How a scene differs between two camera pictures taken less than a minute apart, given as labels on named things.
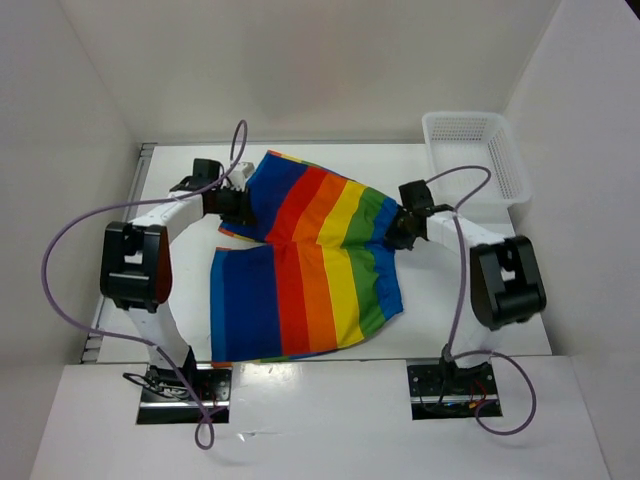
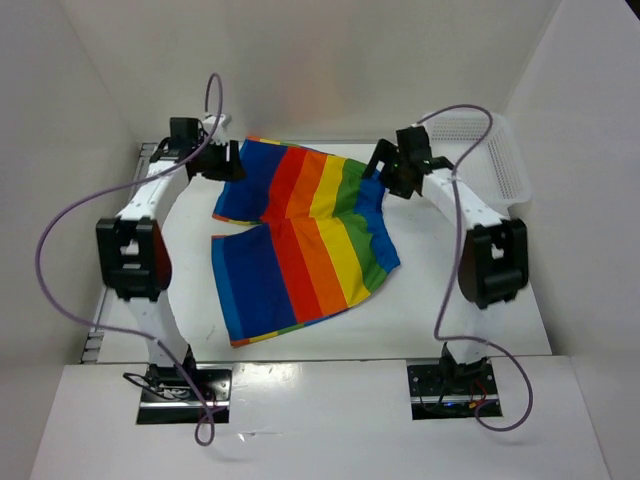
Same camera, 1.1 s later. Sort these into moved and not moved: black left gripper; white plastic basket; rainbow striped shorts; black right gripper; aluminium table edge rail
Moved: black right gripper; rainbow striped shorts; black left gripper
Not moved: white plastic basket; aluminium table edge rail
